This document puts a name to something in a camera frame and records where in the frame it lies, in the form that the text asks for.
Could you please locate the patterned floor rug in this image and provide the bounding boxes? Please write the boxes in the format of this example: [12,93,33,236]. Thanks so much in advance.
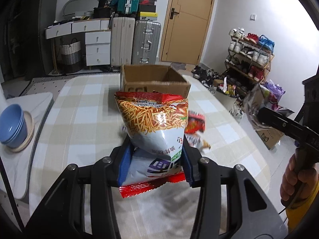
[21,75,72,99]

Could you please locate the wooden door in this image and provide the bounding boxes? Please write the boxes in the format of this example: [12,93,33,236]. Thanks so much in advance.
[159,0,215,65]

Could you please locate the wooden shoe rack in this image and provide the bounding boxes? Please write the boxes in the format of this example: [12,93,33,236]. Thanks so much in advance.
[222,27,275,97]

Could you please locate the woven laundry basket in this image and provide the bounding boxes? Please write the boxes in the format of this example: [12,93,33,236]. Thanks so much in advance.
[60,38,82,74]

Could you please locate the beige suitcase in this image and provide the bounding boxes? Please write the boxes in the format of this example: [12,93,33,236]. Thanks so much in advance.
[110,17,135,67]

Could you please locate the red oreo cookie pack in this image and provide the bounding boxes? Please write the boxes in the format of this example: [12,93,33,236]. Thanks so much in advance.
[185,110,206,134]

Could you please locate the black refrigerator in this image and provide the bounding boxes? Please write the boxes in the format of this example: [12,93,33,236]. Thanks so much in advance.
[18,0,57,79]

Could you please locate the white trash bin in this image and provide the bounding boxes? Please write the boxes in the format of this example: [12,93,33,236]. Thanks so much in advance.
[215,91,237,111]

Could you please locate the stacked shoe boxes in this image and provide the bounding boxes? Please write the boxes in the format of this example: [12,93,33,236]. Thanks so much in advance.
[138,0,158,21]

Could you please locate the grey folding chair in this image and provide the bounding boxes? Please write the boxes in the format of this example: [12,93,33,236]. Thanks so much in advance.
[62,0,99,20]

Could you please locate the SF cardboard box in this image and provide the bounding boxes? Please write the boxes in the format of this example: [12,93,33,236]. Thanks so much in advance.
[116,65,191,102]

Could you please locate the beige plate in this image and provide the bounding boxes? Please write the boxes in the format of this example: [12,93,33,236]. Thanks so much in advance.
[10,110,35,153]

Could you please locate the right hand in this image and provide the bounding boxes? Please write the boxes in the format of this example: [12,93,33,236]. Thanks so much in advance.
[280,148,318,203]

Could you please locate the white sneaker on floor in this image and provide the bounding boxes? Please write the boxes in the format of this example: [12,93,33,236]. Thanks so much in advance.
[229,103,244,123]

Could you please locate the blue bowls stack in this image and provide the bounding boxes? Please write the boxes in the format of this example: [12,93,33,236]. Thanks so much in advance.
[0,104,28,148]

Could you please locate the noodle snack bag white red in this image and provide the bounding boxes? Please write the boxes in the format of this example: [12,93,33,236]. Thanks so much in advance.
[115,92,188,198]

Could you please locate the white drawer desk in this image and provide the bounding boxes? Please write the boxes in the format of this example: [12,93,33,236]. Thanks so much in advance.
[45,18,111,67]

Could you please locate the silver suitcase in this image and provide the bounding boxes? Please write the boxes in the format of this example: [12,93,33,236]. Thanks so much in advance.
[131,20,161,65]

